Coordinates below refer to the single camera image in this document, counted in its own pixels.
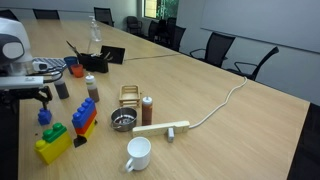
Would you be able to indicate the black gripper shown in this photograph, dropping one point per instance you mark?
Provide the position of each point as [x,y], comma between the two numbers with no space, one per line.
[20,94]

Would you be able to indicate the small blue building block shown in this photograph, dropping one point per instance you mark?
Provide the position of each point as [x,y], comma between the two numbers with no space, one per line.
[44,117]

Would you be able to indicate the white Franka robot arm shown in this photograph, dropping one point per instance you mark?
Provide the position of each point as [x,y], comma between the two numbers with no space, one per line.
[13,36]

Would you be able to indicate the green building block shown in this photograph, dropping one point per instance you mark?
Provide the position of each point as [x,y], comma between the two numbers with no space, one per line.
[55,133]

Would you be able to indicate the long blue building block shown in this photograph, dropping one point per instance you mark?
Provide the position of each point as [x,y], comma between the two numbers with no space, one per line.
[83,115]

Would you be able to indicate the red building block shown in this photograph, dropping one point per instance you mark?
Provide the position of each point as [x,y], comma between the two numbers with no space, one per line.
[87,125]

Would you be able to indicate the large yellow building block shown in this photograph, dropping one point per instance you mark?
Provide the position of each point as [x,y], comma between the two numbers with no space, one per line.
[53,150]

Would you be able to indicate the thin yellow building block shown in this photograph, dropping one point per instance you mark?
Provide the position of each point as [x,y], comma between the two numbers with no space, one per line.
[89,132]

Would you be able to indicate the dark sauce bottle white cap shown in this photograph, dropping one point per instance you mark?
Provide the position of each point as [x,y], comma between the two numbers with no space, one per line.
[61,90]

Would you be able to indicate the grey keyboard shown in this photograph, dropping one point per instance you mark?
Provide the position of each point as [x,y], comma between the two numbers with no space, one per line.
[50,63]

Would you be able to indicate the orange cup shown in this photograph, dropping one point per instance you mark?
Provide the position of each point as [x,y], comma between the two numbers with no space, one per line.
[77,71]

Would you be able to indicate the blue cup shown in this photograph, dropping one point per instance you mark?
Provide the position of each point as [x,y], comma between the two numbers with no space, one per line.
[69,63]

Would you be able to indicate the brown sauce bottle white cap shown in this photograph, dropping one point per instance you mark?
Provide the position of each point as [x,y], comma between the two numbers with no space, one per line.
[147,113]
[92,90]

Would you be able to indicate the black clip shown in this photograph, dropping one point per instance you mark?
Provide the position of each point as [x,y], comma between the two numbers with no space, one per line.
[79,141]

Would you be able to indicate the black organizer box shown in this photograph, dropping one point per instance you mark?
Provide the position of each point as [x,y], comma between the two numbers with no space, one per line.
[95,64]

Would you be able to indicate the metal bowl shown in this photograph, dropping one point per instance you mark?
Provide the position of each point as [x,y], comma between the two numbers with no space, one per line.
[124,119]

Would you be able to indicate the clear sanitizer pump bottle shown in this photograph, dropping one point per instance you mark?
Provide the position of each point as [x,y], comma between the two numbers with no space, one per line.
[95,33]

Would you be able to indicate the small wooden crate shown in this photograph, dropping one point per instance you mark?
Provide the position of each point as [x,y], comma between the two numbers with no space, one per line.
[130,99]

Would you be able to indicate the black office chair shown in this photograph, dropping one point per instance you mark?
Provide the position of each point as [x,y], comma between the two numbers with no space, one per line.
[7,15]
[216,46]
[162,30]
[103,15]
[134,24]
[308,143]
[46,14]
[258,66]
[178,36]

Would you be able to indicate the white mug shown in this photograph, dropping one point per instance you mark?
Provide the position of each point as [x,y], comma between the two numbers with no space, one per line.
[141,160]

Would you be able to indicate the cream power strip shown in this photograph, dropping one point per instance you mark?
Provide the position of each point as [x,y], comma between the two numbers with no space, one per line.
[156,129]

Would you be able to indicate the grey plug adapter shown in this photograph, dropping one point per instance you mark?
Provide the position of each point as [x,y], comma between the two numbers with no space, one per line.
[170,135]

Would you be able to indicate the window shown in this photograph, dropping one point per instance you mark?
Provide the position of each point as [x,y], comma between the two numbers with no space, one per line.
[161,8]

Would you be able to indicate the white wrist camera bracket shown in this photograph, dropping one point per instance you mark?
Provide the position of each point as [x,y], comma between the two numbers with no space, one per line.
[20,82]

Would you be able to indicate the wall whiteboard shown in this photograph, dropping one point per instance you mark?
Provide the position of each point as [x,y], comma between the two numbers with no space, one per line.
[266,20]

